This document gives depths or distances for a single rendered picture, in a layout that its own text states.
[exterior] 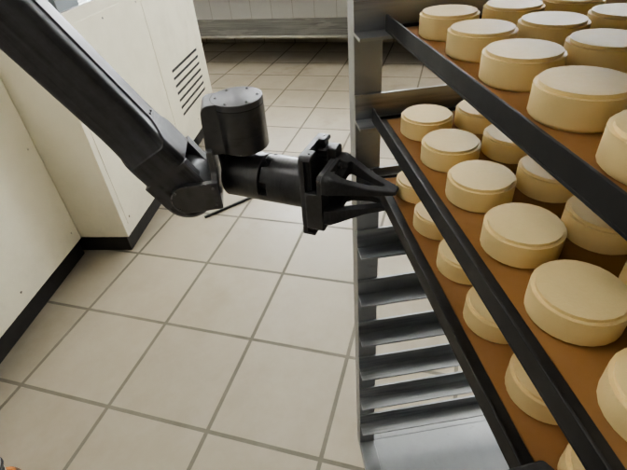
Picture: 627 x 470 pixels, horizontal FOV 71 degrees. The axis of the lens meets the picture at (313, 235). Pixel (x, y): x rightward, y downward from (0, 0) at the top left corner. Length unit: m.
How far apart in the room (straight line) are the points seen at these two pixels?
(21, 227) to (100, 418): 0.66
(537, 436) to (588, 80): 0.21
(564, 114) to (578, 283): 0.09
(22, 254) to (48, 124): 0.42
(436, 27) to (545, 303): 0.25
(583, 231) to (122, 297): 1.52
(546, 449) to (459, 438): 0.73
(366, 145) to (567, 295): 0.31
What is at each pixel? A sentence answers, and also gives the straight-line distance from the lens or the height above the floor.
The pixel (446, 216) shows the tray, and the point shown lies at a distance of 0.34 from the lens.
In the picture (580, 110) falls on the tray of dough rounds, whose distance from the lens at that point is 0.26.
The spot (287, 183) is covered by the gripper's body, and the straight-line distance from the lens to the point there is 0.49.
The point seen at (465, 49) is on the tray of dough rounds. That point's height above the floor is 0.96.
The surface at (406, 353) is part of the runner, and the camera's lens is 0.79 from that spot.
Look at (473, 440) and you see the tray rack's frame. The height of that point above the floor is 0.15.
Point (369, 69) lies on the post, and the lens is 0.49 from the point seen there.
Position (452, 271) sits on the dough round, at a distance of 0.39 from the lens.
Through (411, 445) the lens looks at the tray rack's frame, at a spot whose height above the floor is 0.15.
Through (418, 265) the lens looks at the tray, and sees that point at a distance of 0.39.
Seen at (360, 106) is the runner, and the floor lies 0.87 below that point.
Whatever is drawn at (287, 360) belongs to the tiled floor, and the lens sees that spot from 1.32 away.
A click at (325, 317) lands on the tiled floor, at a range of 1.42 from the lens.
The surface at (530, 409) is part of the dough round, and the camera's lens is 0.32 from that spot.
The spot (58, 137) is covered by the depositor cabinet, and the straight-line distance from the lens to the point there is 1.68.
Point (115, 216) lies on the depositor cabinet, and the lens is 1.77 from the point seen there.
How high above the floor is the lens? 1.06
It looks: 38 degrees down
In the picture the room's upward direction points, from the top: 5 degrees counter-clockwise
